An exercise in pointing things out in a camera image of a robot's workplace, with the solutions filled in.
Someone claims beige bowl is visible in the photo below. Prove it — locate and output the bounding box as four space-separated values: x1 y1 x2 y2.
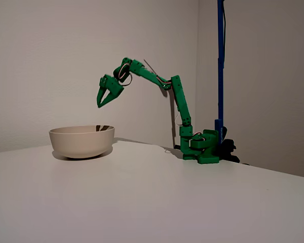
49 125 116 159

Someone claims blue stand pole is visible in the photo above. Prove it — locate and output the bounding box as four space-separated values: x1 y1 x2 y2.
214 0 227 158

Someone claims black table clamp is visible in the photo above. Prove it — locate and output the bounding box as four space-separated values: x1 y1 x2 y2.
219 126 241 164

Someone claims red white wrist cable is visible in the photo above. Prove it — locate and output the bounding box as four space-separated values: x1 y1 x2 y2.
118 63 134 88

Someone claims black cable on pole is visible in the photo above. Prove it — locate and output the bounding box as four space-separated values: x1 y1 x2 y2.
222 0 228 64

